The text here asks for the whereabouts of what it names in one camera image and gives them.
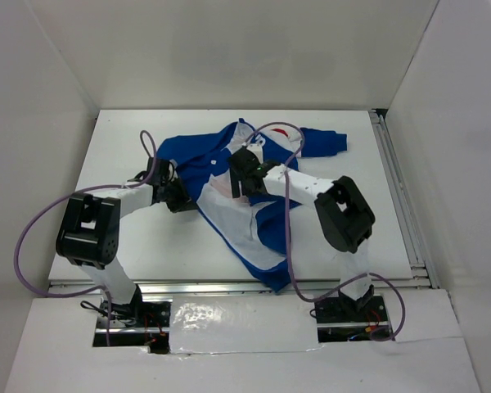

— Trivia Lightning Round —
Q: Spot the blue white red jacket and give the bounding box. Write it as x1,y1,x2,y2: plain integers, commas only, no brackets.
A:
157,119,348,291

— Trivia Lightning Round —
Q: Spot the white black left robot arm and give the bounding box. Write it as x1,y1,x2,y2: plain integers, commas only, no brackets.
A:
56,158,196,327

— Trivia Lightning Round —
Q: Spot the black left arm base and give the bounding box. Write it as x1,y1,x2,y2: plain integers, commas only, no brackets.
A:
92,298,173,354

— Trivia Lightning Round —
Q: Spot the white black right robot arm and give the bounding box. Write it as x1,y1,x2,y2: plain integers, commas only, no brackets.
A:
228,147,376,321

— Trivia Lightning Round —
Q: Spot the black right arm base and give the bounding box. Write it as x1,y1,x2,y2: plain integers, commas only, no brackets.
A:
309,296,391,343

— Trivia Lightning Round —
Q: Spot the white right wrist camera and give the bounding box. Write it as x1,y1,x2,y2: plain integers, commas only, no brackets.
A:
242,134,265,156

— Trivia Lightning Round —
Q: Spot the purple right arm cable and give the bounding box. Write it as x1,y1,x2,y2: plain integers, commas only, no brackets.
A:
245,121,407,342

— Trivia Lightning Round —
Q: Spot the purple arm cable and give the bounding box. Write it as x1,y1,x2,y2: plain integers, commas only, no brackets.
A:
14,129,173,345
245,121,407,342

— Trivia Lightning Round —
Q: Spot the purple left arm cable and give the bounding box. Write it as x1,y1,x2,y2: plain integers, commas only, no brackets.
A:
14,129,173,345

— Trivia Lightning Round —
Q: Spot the aluminium side rail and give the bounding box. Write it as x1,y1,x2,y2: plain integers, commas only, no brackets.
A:
368,109,440,289

